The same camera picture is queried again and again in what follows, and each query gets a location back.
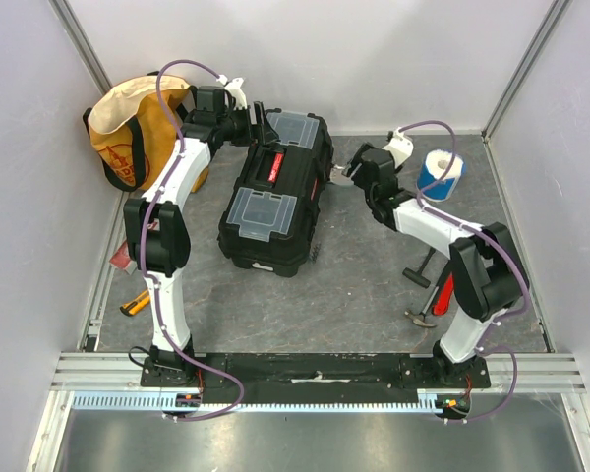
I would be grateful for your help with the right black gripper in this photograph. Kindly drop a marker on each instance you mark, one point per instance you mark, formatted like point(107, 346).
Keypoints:
point(356, 167)

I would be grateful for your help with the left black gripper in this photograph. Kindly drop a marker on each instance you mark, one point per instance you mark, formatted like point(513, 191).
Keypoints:
point(268, 136)

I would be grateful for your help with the black plastic tool box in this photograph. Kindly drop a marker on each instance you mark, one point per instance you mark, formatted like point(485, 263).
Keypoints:
point(271, 218)

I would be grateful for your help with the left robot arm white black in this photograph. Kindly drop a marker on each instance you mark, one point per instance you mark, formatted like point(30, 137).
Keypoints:
point(156, 233)

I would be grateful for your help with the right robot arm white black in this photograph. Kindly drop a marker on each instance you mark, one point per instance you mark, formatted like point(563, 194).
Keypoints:
point(489, 281)

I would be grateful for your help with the blue wrapped paper roll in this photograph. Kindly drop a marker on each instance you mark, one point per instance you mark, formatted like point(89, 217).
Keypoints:
point(439, 175)

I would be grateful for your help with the yellow canvas tote bag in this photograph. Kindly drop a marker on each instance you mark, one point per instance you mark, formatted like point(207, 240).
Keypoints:
point(130, 131)

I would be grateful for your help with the black rubber mallet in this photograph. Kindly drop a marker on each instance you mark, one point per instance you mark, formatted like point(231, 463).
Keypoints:
point(415, 275)

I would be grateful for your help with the red black utility knife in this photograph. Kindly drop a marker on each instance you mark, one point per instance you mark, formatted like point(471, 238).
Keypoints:
point(442, 302)

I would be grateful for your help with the red small box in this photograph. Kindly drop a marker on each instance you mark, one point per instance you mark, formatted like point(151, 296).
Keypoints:
point(121, 259)

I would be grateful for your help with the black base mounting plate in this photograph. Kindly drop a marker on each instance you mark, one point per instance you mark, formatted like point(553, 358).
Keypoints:
point(312, 377)

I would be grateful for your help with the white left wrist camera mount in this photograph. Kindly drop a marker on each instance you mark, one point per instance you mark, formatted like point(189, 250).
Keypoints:
point(235, 89)

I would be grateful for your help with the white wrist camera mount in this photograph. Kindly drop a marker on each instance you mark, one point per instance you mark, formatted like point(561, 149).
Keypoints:
point(399, 146)
point(235, 89)

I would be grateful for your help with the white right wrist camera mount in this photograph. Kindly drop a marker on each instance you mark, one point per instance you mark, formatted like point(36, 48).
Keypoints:
point(399, 146)

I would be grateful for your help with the claw hammer red black handle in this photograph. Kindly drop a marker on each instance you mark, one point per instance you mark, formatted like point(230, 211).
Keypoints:
point(420, 318)

